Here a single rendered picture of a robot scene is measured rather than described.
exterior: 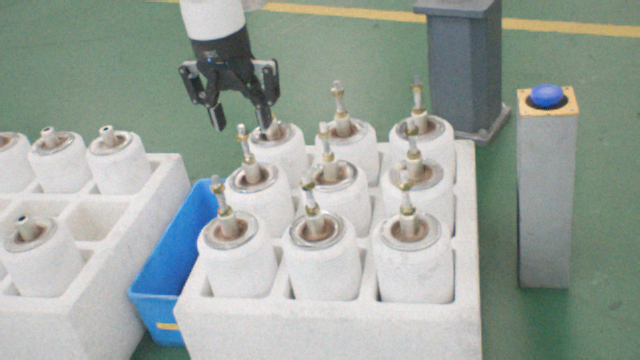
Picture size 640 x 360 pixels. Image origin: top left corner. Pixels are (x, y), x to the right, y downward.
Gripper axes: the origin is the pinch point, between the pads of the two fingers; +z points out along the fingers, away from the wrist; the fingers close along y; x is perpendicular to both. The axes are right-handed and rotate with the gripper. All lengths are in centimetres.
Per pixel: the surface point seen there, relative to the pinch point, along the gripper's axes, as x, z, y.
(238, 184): -2.3, 9.5, -1.9
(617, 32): 102, 36, 53
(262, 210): -4.2, 12.3, 2.1
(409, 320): -16.4, 16.9, 25.4
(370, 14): 120, 36, -16
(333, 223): -8.8, 9.5, 14.7
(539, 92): 12.2, 1.9, 38.2
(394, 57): 90, 36, -2
